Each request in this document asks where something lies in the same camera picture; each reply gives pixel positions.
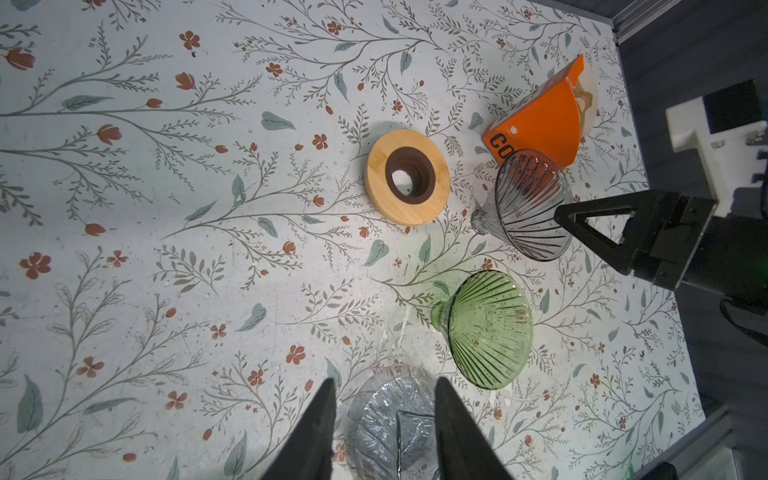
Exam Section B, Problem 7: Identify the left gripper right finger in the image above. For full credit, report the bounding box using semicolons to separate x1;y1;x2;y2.
435;377;512;480

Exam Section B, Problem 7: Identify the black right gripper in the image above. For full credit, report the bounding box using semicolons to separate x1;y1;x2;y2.
554;190;767;310

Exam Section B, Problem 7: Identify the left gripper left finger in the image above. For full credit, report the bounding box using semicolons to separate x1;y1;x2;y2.
262;378;336;480

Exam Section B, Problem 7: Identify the grey glass dripper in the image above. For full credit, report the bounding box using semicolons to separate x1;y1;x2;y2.
471;149;573;262

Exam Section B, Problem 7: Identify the orange coffee filter holder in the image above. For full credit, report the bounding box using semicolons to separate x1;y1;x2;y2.
482;54;599;169

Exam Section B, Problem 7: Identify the green glass dripper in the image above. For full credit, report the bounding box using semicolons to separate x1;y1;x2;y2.
430;270;533;391

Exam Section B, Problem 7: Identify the grey glass carafe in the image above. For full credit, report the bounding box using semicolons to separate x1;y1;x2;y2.
345;366;442;479

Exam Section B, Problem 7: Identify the floral table mat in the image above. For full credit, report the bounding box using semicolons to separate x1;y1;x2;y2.
1;1;705;479

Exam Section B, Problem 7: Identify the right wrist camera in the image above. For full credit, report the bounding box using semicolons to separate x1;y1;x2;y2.
665;80;767;219

